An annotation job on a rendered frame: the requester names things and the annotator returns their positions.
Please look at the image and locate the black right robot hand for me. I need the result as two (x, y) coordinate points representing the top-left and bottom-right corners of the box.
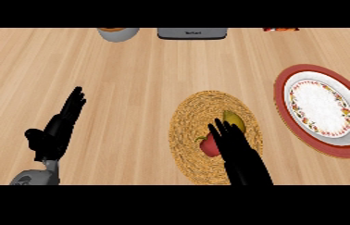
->
(207, 118), (275, 186)

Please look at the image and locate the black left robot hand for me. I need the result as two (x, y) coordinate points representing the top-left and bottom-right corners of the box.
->
(24, 86), (87, 163)

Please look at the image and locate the round woven wicker placemat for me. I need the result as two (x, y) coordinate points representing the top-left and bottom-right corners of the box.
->
(168, 90), (264, 186)

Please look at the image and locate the round red placemat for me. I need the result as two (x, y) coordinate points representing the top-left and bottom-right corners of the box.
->
(272, 64), (350, 159)

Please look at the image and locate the white floral rimmed plate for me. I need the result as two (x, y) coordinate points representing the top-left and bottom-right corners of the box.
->
(283, 78), (350, 140)

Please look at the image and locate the grey round bowl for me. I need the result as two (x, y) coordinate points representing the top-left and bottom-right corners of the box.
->
(96, 27), (140, 44)

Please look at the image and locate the grey rectangular appliance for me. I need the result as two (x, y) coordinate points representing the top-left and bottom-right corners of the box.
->
(156, 27), (229, 41)

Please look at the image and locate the red and orange packet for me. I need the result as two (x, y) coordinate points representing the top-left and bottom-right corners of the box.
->
(261, 27), (301, 32)

